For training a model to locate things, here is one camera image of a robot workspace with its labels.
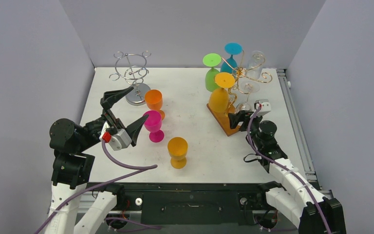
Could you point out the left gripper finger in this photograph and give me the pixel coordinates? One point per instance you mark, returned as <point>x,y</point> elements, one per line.
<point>133,130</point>
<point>112,97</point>

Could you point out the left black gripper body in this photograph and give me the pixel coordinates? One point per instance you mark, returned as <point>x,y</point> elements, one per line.
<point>111,119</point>

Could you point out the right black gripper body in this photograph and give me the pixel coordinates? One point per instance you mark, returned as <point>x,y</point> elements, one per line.
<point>244,117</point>

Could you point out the gold wire glass rack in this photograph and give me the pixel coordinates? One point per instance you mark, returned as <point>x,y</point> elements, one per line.
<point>235,96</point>

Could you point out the pink wine glass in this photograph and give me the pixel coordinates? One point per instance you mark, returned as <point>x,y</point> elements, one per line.
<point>153,124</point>

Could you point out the yellow wine glass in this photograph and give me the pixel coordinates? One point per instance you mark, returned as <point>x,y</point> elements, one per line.
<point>218,100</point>
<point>177,149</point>

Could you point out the clear wine glass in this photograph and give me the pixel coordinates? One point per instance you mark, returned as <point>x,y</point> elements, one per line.
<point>247,87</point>
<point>255,64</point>

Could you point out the blue wine glass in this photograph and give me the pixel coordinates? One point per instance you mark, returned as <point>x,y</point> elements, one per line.
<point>229,64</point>

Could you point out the green wine glass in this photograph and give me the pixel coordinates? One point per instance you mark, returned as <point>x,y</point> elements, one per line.
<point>211,60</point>

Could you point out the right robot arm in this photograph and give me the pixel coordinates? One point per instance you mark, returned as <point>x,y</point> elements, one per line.
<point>309,210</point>

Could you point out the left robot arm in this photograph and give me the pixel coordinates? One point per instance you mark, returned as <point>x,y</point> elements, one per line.
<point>72,166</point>

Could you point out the dark orange wine glass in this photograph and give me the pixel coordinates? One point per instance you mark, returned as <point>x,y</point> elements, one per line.
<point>154,101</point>

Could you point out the yellow wine glass front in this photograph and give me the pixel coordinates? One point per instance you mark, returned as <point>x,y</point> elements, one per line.
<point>177,149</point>

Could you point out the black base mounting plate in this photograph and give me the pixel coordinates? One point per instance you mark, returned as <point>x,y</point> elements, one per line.
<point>198,204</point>

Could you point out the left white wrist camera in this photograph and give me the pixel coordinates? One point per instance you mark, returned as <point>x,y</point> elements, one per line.
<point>120,140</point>

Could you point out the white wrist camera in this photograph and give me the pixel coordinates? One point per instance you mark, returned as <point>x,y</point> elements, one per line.
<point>120,140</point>
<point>264,107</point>

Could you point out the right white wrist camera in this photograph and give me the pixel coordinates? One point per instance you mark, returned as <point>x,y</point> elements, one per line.
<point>264,107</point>

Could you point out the silver wire glass rack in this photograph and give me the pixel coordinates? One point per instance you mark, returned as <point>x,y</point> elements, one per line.
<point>134,75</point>

